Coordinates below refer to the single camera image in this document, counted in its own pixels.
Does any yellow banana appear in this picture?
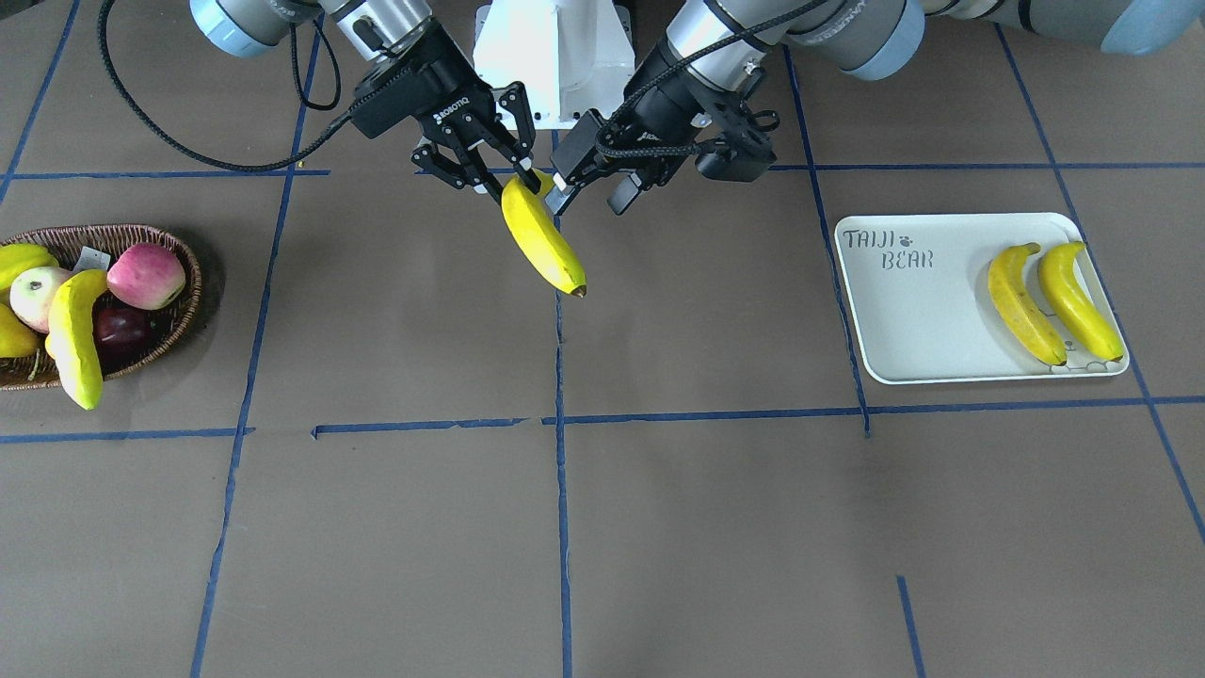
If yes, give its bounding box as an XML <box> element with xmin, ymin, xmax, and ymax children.
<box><xmin>988</xmin><ymin>243</ymin><xmax>1068</xmax><ymax>366</ymax></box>

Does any wicker fruit basket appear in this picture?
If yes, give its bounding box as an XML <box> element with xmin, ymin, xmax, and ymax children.
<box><xmin>1</xmin><ymin>223</ymin><xmax>206</xmax><ymax>391</ymax></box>

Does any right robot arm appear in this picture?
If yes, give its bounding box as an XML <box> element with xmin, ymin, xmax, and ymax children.
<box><xmin>190</xmin><ymin>1</ymin><xmax>541</xmax><ymax>199</ymax></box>

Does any yellow banana basket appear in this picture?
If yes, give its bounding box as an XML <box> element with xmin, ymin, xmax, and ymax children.
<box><xmin>47</xmin><ymin>269</ymin><xmax>108</xmax><ymax>411</ymax></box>
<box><xmin>501</xmin><ymin>170</ymin><xmax>588</xmax><ymax>297</ymax></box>

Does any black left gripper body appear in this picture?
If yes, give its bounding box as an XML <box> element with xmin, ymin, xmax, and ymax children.
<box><xmin>617</xmin><ymin>42</ymin><xmax>715</xmax><ymax>154</ymax></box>

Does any pink apple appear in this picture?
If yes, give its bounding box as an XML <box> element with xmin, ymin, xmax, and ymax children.
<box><xmin>106</xmin><ymin>243</ymin><xmax>186</xmax><ymax>312</ymax></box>

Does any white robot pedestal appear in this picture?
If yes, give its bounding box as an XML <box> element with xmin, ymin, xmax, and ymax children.
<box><xmin>471</xmin><ymin>1</ymin><xmax>635</xmax><ymax>130</ymax></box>

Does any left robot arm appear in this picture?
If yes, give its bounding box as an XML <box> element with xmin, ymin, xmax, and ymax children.
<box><xmin>545</xmin><ymin>1</ymin><xmax>1203</xmax><ymax>216</ymax></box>

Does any dark red plum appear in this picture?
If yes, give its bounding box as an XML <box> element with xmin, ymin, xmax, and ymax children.
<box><xmin>93</xmin><ymin>306</ymin><xmax>155</xmax><ymax>356</ymax></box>

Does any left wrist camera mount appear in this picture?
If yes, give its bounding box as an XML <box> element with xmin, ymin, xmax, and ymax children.
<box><xmin>689</xmin><ymin>79</ymin><xmax>780</xmax><ymax>182</ymax></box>

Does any beige pear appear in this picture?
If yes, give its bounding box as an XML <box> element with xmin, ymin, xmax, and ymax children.
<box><xmin>8</xmin><ymin>266</ymin><xmax>74</xmax><ymax>334</ymax></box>

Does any white bear tray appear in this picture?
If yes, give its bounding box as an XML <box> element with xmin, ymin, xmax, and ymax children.
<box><xmin>834</xmin><ymin>212</ymin><xmax>1131</xmax><ymax>385</ymax></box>

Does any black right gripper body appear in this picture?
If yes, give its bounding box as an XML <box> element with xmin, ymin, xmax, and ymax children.
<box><xmin>349</xmin><ymin>24</ymin><xmax>500</xmax><ymax>143</ymax></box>

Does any yellow banana carried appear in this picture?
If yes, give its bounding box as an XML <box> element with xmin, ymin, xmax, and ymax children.
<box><xmin>1038</xmin><ymin>241</ymin><xmax>1125</xmax><ymax>362</ymax></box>

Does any yellow lemon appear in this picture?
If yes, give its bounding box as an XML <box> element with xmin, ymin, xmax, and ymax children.
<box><xmin>0</xmin><ymin>303</ymin><xmax>41</xmax><ymax>359</ymax></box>
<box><xmin>0</xmin><ymin>243</ymin><xmax>59</xmax><ymax>291</ymax></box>

